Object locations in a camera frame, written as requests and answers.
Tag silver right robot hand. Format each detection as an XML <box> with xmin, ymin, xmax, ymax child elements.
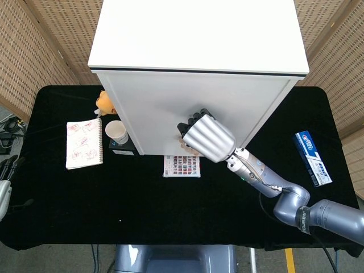
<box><xmin>176</xmin><ymin>107</ymin><xmax>237</xmax><ymax>164</ymax></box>

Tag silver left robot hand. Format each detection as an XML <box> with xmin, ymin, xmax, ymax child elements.
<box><xmin>0</xmin><ymin>155</ymin><xmax>26</xmax><ymax>222</ymax></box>

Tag flat box with colourful squares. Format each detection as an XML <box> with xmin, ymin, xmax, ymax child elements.
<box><xmin>162</xmin><ymin>154</ymin><xmax>201</xmax><ymax>178</ymax></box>

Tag small black box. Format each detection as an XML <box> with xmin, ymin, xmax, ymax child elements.
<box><xmin>108</xmin><ymin>133</ymin><xmax>137</xmax><ymax>157</ymax></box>

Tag white printed paper cup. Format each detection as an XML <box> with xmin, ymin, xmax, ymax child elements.
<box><xmin>105</xmin><ymin>120</ymin><xmax>129</xmax><ymax>145</ymax></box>

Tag white spiral notebook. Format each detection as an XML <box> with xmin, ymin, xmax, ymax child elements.
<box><xmin>65</xmin><ymin>118</ymin><xmax>104</xmax><ymax>171</ymax></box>

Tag black tablecloth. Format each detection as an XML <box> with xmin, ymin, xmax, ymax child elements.
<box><xmin>0</xmin><ymin>85</ymin><xmax>360</xmax><ymax>253</ymax></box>

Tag white upright board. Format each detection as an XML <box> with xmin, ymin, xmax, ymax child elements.
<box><xmin>87</xmin><ymin>0</ymin><xmax>310</xmax><ymax>157</ymax></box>

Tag blue toothpaste box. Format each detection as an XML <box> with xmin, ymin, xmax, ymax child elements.
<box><xmin>292</xmin><ymin>130</ymin><xmax>333</xmax><ymax>188</ymax></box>

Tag orange plush toy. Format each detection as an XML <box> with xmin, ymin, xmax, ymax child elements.
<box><xmin>94</xmin><ymin>90</ymin><xmax>117</xmax><ymax>118</ymax></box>

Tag grey robot torso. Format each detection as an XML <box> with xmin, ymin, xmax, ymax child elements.
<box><xmin>109</xmin><ymin>244</ymin><xmax>238</xmax><ymax>273</ymax></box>

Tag woven folding screen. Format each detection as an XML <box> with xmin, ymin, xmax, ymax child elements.
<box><xmin>0</xmin><ymin>0</ymin><xmax>105</xmax><ymax>123</ymax></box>
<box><xmin>293</xmin><ymin>0</ymin><xmax>364</xmax><ymax>201</ymax></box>

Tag black floor cables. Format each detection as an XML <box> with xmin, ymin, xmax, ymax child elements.
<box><xmin>0</xmin><ymin>114</ymin><xmax>27</xmax><ymax>156</ymax></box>

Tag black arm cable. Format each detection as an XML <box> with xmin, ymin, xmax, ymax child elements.
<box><xmin>258</xmin><ymin>184</ymin><xmax>345</xmax><ymax>273</ymax></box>

